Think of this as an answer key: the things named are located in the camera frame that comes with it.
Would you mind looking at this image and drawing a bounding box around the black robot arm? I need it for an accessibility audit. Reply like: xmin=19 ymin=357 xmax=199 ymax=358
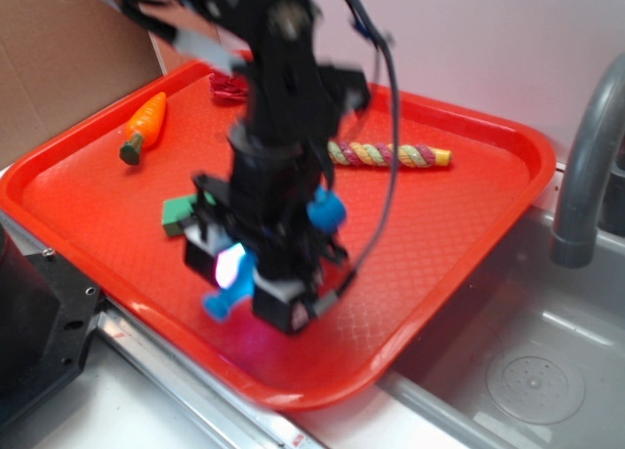
xmin=103 ymin=0 xmax=370 ymax=334

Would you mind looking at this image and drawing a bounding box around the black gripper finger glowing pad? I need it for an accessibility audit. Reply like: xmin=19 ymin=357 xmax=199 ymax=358
xmin=184 ymin=224 xmax=244 ymax=289
xmin=252 ymin=269 xmax=337 ymax=335

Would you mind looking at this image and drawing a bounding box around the multicolour twisted rope toy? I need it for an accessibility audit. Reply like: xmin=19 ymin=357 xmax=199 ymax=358
xmin=327 ymin=142 xmax=453 ymax=169

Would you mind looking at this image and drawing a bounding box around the blue toy bottle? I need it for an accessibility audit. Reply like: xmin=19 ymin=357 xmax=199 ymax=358
xmin=203 ymin=185 xmax=347 ymax=321

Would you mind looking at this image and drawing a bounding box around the grey sink faucet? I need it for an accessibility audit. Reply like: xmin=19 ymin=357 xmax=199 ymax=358
xmin=551 ymin=55 xmax=624 ymax=268

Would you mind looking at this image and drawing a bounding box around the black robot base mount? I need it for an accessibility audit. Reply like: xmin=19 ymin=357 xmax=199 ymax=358
xmin=1 ymin=229 xmax=101 ymax=427

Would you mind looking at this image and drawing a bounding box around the grey sink basin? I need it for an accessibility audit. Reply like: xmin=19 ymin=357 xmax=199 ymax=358
xmin=380 ymin=209 xmax=624 ymax=448

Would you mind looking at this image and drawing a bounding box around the crumpled red cloth ball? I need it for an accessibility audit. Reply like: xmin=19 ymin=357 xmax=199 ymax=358
xmin=208 ymin=71 xmax=249 ymax=103

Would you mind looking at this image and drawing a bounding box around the green rectangular block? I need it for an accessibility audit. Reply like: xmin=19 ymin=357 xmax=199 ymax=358
xmin=161 ymin=193 xmax=199 ymax=237

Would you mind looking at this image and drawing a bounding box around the aluminium rail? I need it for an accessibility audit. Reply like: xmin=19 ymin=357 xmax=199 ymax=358
xmin=0 ymin=209 xmax=323 ymax=449

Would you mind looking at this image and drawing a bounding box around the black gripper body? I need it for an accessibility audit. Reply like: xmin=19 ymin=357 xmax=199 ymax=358
xmin=190 ymin=141 xmax=351 ymax=294

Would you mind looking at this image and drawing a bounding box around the red plastic tray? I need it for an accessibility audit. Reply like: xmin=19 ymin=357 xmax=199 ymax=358
xmin=1 ymin=62 xmax=556 ymax=411

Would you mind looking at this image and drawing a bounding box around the orange toy carrot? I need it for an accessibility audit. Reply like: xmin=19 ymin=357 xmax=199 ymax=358
xmin=119 ymin=92 xmax=167 ymax=166

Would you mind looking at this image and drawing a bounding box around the brown cardboard panel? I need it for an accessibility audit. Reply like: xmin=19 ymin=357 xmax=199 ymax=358
xmin=1 ymin=0 xmax=188 ymax=167

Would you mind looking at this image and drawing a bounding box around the black cable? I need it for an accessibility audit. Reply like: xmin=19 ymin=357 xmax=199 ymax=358
xmin=331 ymin=0 xmax=402 ymax=294

